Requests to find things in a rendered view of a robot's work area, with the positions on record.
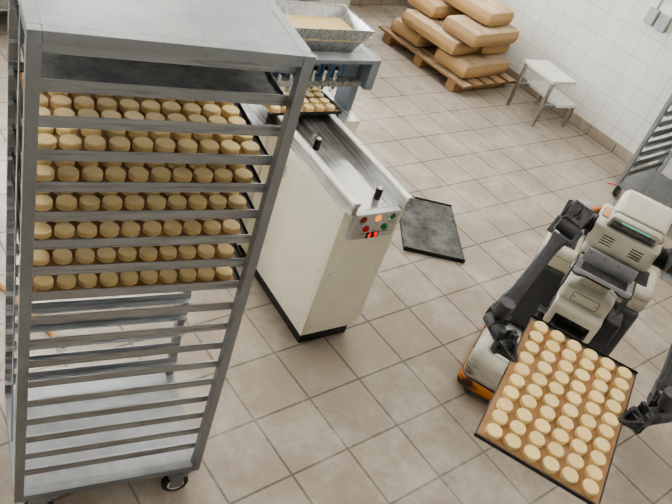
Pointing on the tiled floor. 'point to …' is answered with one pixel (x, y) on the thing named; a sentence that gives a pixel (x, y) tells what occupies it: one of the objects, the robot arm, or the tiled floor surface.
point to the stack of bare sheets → (431, 230)
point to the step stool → (546, 87)
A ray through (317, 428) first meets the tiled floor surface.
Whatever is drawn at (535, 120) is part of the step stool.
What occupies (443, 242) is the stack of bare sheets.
